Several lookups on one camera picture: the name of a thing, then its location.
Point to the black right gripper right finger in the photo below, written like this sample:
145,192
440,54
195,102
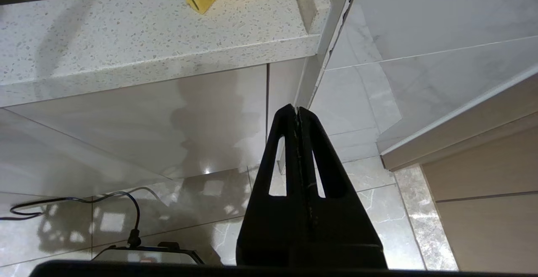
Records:
344,235

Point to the glossy white base cabinet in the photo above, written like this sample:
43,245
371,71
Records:
126,125

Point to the wood tone cabinet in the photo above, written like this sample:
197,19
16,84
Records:
483,193

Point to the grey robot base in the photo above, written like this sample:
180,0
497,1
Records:
143,255

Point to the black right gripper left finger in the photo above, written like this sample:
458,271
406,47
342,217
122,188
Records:
269,226

